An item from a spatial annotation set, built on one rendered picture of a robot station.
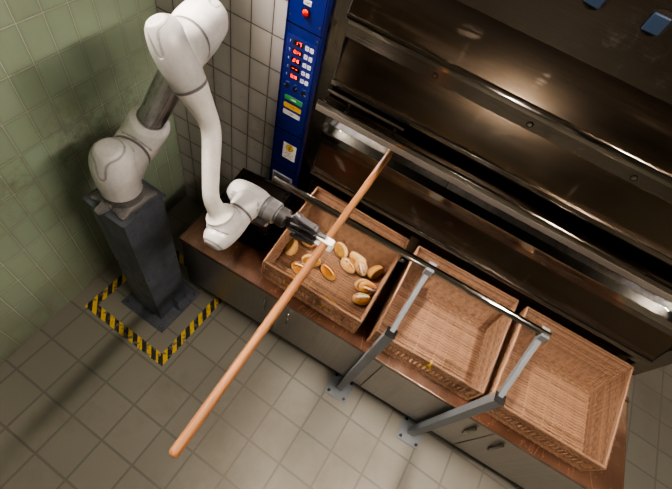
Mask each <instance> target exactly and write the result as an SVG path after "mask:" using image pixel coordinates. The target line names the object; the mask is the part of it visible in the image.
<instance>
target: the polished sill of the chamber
mask: <svg viewBox="0 0 672 489"><path fill-rule="evenodd" d="M321 137H322V138H324V139H326V140H328V141H329V142H331V143H333V144H335V145H337V146H338V147H340V148H342V149H344V150H346V151H348V152H349V153H351V154H353V155H355V156H357V157H358V158H360V159H362V160H364V161H366V162H367V163H369V164H371V165H373V166H375V167H376V166H377V164H378V163H379V162H380V160H381V159H382V157H383V156H384V154H383V153H381V152H379V151H377V150H375V149H374V148H372V147H370V146H368V145H366V144H364V143H363V142H361V141H359V140H357V139H355V138H353V137H352V136H350V135H348V134H346V133H344V132H342V131H341V130H339V129H337V128H335V127H333V126H331V125H330V124H328V125H327V126H326V127H325V128H324V130H323V131H322V135H321ZM382 171H384V172H386V173H387V174H389V175H391V176H393V177H395V178H396V179H398V180H400V181H402V182H404V183H405V184H407V185H409V186H411V187H413V188H415V189H416V190H418V191H420V192H422V193H424V194H425V195H427V196H429V197H431V198H433V199H434V200H436V201H438V202H440V203H442V204H444V205H445V206H447V207H449V208H451V209H453V210H454V211H456V212H458V213H460V214H462V215H463V216H465V217H467V218H469V219H471V220H472V221H474V222H476V223H478V224H480V225H482V226H483V227H485V228H487V229H489V230H491V231H492V232H494V233H496V234H498V235H500V236H501V237H503V238H505V239H507V240H509V241H511V242H512V243H514V244H516V245H518V246H520V247H521V248H523V249H525V250H527V251H529V252H530V253H532V254H534V255H536V256H538V257H539V258H541V259H543V260H545V261H547V262H549V263H550V264H552V265H554V266H556V267H558V268H559V269H561V270H563V271H565V272H567V273H568V274H570V275H572V276H574V277H576V278H578V279H579V280H581V281H583V282H585V283H587V284H588V285H590V286H592V287H594V288H596V289H597V290H599V291H601V292H603V293H605V294H606V295H608V296H610V297H612V298H614V299H616V300H617V301H619V302H621V303H623V304H625V305H626V306H628V307H630V308H632V309H634V310H635V311H637V312H639V313H641V314H643V315H645V316H646V317H648V318H650V319H652V320H654V321H655V322H657V323H659V324H661V325H663V326H664V327H666V328H668V329H670V330H672V311H670V310H668V309H666V308H664V307H663V306H661V305H659V304H657V303H655V302H653V301H652V300H650V299H648V298H646V297H644V296H642V295H641V294H639V293H637V292H635V291H633V290H631V289H630V288H628V287H626V286H624V285H622V284H620V283H619V282H617V281H615V280H613V279H611V278H610V277H608V276H606V275H604V274H602V273H600V272H599V271H597V270H595V269H593V268H591V267H589V266H588V265H586V264H584V263H582V262H580V261H578V260H577V259H575V258H573V257H571V256H569V255H567V254H566V253H564V252H562V251H560V250H558V249H556V248H555V247H553V246H551V245H549V244H547V243H545V242H544V241H542V240H540V239H538V238H536V237H534V236H533V235H531V234H529V233H527V232H525V231H524V230H522V229H520V228H518V227H516V226H514V225H513V224H511V223H509V222H507V221H505V220H503V219H502V218H500V217H498V216H496V215H494V214H492V213H491V212H489V211H487V210H485V209H483V208H481V207H480V206H478V205H476V204H474V203H472V202H470V201H469V200H467V199H465V198H463V197H461V196H459V195H458V194H456V193H454V192H452V191H450V190H449V189H447V188H445V187H443V186H441V185H439V184H438V183H436V182H434V181H432V180H430V179H428V178H427V177H425V176H423V175H421V174H419V173H417V172H416V171H414V170H412V169H410V168H408V167H406V166H405V165H403V164H401V163H399V162H397V161H395V160H394V159H392V158H390V159H389V161H388V162H387V163H386V165H385V166H384V168H383V169H382Z"/></svg>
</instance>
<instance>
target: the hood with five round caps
mask: <svg viewBox="0 0 672 489"><path fill-rule="evenodd" d="M457 1H459V2H461V3H463V4H465V5H467V6H470V7H472V8H474V9H476V10H478V11H480V12H482V13H484V14H486V15H488V16H490V17H492V18H494V19H496V20H498V21H500V22H502V23H505V24H507V25H509V26H511V27H513V28H515V29H517V30H519V31H521V32H523V33H525V34H527V35H529V36H531V37H533V38H535V39H537V40H539V41H542V42H544V43H546V44H548V45H550V46H552V47H554V48H556V49H558V50H560V51H562V52H564V53H566V54H568V55H570V56H572V57H574V58H577V59H579V60H581V61H583V62H585V63H587V64H589V65H591V66H593V67H595V68H597V69H599V70H601V71H603V72H605V73H607V74H609V75H612V76H614V77H616V78H618V79H620V80H622V81H624V82H626V83H628V84H630V85H632V86H634V87H636V88H638V89H640V90H642V91H644V92H647V93H649V94H651V95H653V96H655V97H657V98H659V99H661V100H663V101H665V102H667V103H669V104H671V105H672V0H457Z"/></svg>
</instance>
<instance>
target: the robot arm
mask: <svg viewBox="0 0 672 489"><path fill-rule="evenodd" d="M227 31H228V14H227V11H226V9H225V8H224V6H223V5H222V4H221V2H220V1H219V0H185V1H183V2H182V3H181V4H180V5H179V6H178V7H177V8H176V9H175V10H174V11H173V13H172V14H168V13H158V14H155V15H153V16H151V17H150V18H149V19H148V20H147V21H146V23H145V27H144V32H145V38H146V42H147V45H148V48H149V51H150V54H151V56H152V58H153V60H154V62H155V64H156V66H157V68H158V69H157V71H156V73H155V75H154V78H153V80H152V82H151V84H150V86H149V88H148V91H147V93H146V95H145V97H144V99H143V101H142V104H141V105H136V106H134V107H133V108H132V109H131V110H130V111H129V113H128V114H127V116H126V118H125V119H124V121H123V122H122V124H121V125H120V128H119V129H118V130H117V132H116V133H115V135H114V136H113V137H106V138H102V139H100V140H98V141H97V142H95V143H94V144H93V146H92V147H91V149H90V151H89V155H88V165H89V169H90V173H91V175H92V178H93V180H94V183H95V185H96V187H97V189H98V191H95V192H93V193H91V194H90V198H91V200H93V201H96V202H98V203H99V204H98V205H97V206H96V208H95V209H94V210H93V211H94V212H95V214H96V215H98V216H99V215H101V214H104V213H106V212H108V211H111V212H112V213H114V214H115V215H116V216H117V217H118V218H119V220H121V221H125V220H127V219H128V218H129V216H130V215H131V214H132V213H134V212H135V211H136V210H138V209H139V208H140V207H142V206H143V205H144V204H146V203H147V202H148V201H150V200H152V199H154V198H156V197H157V192H156V191H155V190H152V189H150V188H148V187H147V186H145V185H144V184H143V183H142V179H143V177H144V174H145V171H146V169H147V166H148V164H149V163H150V162H151V161H152V160H153V159H154V157H155V156H156V155H157V154H158V152H159V151H160V150H161V148H162V147H163V145H164V144H165V142H166V140H167V138H168V136H169V132H170V122H169V120H168V119H169V117H170V115H171V113H172V112H173V110H174V108H175V106H176V105H177V103H178V101H179V99H180V100H181V101H182V103H183V104H184V105H185V106H186V107H187V108H188V110H189V111H190V112H191V113H192V115H193V116H194V117H195V119H196V120H197V122H198V124H199V127H200V131H201V138H202V197H203V202H204V205H205V208H206V210H207V214H206V222H207V223H206V226H207V227H206V229H205V230H204V234H203V239H204V242H205V244H206V245H208V246H209V247H211V248H212V249H214V250H217V251H219V250H224V249H226V248H228V247H229V246H231V245H232V244H233V243H234V242H235V241H236V240H237V239H238V238H239V237H240V236H241V235H242V234H243V232H244V231H245V230H246V228H247V226H248V225H249V224H250V222H251V221H252V220H253V219H255V218H256V217H257V216H259V217H260V218H261V219H264V220H265V221H267V222H269V223H270V224H273V223H274V224H276V225H277V226H279V227H280V228H283V227H286V228H287V229H288V230H290V232H291V233H290V236H292V237H295V238H297V239H299V240H301V241H303V242H305V243H306V244H308V245H310V246H312V245H313V244H315V245H317V246H318V245H319V244H320V243H321V242H323V243H324V244H326V245H328V247H327V248H326V250H325V251H327V252H329V253H330V252H331V251H332V249H333V248H334V247H333V246H334V244H335V243H336V241H334V240H333V239H331V238H329V237H328V236H326V235H325V234H323V233H321V232H320V230H319V226H317V225H316V224H314V223H313V222H311V221H310V220H308V219H307V218H305V217H304V216H303V215H302V214H301V213H300V212H297V213H296V214H295V215H294V214H292V211H291V210H290V209H288V208H286V207H284V204H283V203H282V202H280V201H278V200H277V199H275V198H274V197H272V196H270V195H269V194H268V193H267V192H266V191H265V190H264V189H262V188H261V187H259V186H257V185H255V184H253V183H251V182H249V181H246V180H243V179H236V180H234V181H233V182H232V183H231V184H230V185H229V186H228V188H227V196H228V198H229V200H230V201H231V202H230V203H229V204H228V203H223V202H222V201H221V199H220V195H219V180H220V164H221V147H222V134H221V125H220V120H219V116H218V113H217V110H216V107H215V104H214V101H213V98H212V95H211V91H210V88H209V84H208V81H207V78H206V76H205V73H204V70H203V68H202V67H203V66H204V65H205V64H206V63H207V62H208V61H209V59H210V58H211V57H212V56H213V54H214V53H215V52H216V51H217V49H218V48H219V46H220V44H221V42H222V41H223V39H224V37H225V36H226V34H227ZM298 230H299V231H298ZM313 235H314V236H313Z"/></svg>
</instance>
